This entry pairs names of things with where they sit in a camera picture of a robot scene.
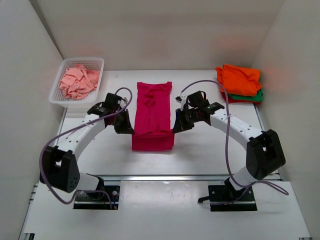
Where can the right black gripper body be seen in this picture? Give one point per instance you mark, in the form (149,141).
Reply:
(187,118)

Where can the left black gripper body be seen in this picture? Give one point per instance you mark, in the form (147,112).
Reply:
(122,122)

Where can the magenta t shirt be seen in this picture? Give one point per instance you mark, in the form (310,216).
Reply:
(152,125)

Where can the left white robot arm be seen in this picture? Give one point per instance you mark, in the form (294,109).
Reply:
(59,164)

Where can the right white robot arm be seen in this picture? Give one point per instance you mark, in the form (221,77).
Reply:
(264,153)

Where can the red folded t shirt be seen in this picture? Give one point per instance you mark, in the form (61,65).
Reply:
(231,100)

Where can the orange folded t shirt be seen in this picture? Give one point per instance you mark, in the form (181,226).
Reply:
(239,80)

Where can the white plastic basket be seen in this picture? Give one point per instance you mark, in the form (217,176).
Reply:
(56,96)

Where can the pink t shirt in basket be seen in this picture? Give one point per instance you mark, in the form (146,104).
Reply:
(78,81)

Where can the green folded t shirt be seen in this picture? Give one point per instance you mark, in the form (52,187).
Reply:
(258,98)

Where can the aluminium table rail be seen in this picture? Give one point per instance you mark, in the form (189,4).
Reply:
(164,178)

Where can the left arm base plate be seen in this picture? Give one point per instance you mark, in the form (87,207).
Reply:
(99,201)

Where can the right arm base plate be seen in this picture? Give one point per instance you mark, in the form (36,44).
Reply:
(223,200)

